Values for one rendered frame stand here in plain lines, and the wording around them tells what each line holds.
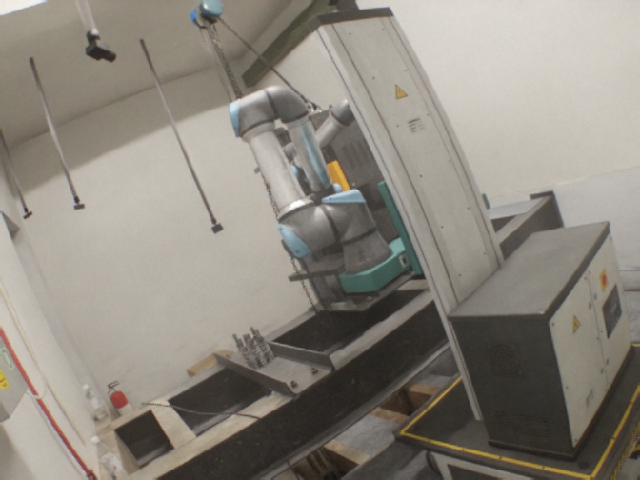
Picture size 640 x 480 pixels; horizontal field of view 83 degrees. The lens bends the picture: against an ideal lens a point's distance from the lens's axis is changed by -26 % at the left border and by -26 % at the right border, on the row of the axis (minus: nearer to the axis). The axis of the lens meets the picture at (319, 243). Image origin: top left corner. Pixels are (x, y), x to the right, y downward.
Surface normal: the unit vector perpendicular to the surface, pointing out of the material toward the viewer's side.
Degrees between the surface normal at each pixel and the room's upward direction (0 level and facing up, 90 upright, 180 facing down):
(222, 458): 90
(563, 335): 90
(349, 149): 90
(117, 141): 90
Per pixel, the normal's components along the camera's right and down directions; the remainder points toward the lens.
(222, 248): 0.48, -0.10
